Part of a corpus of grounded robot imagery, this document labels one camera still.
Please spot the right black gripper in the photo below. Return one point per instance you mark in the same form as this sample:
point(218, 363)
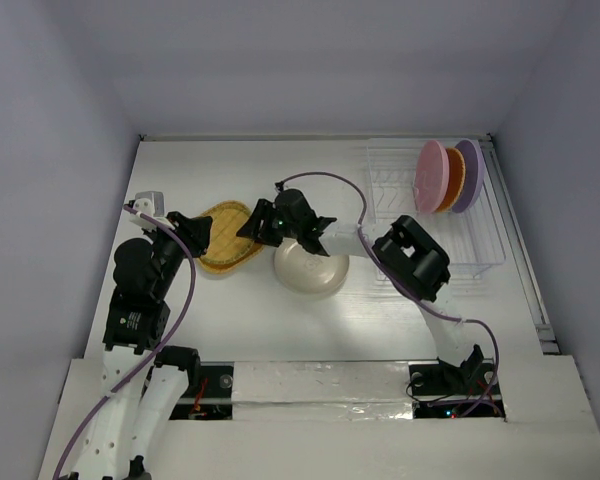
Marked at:
point(266, 225)

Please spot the purple round plate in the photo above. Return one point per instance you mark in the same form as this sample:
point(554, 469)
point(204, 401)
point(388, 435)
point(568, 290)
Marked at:
point(475, 169)

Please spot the foil-wrapped front bar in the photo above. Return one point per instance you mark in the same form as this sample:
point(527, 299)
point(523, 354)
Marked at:
point(321, 391)

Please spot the pink round plate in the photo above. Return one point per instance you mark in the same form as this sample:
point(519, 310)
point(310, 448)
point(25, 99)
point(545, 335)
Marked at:
point(431, 177)

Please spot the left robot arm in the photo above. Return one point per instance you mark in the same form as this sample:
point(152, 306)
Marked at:
point(143, 376)

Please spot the white wire dish rack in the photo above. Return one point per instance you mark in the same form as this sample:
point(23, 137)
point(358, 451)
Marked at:
point(471, 239)

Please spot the green-rimmed woven plate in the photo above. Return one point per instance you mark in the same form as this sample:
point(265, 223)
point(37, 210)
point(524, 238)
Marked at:
point(227, 230)

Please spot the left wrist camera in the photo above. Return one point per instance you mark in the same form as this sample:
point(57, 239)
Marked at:
point(150, 203)

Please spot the orange woven round plate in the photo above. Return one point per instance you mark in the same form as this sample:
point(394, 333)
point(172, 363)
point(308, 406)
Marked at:
point(456, 180)

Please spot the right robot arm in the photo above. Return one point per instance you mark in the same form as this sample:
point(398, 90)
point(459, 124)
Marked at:
point(416, 265)

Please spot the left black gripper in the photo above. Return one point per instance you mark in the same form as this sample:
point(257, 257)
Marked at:
point(200, 226)

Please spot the square woven bamboo plate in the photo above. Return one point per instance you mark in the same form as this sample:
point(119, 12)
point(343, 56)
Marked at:
point(220, 260)

